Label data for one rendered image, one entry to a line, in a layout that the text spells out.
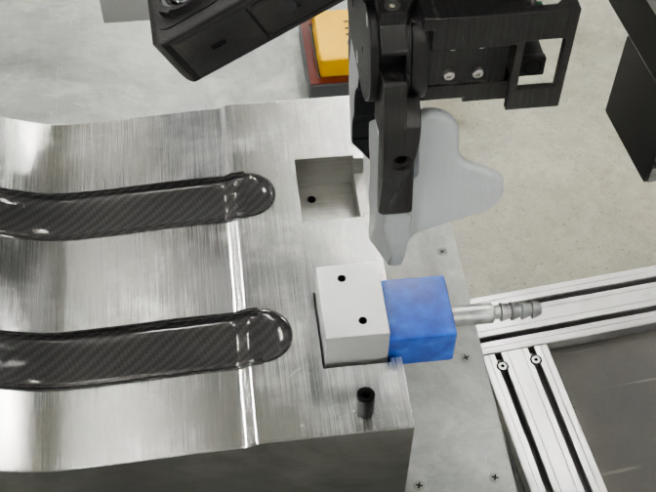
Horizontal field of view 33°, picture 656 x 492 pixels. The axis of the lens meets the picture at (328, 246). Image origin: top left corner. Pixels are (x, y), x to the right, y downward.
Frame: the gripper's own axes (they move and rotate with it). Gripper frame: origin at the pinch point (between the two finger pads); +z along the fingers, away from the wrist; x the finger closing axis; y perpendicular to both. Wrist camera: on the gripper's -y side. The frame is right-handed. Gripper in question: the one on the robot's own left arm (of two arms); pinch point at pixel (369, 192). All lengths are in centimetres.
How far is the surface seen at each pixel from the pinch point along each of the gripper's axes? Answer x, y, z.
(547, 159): 91, 49, 101
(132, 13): 26.6, -12.6, 9.5
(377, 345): -2.4, 0.5, 10.2
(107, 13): 26.6, -14.3, 9.3
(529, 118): 101, 48, 101
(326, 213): 11.0, -0.7, 14.5
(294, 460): -6.8, -4.6, 14.2
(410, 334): -1.7, 2.5, 10.4
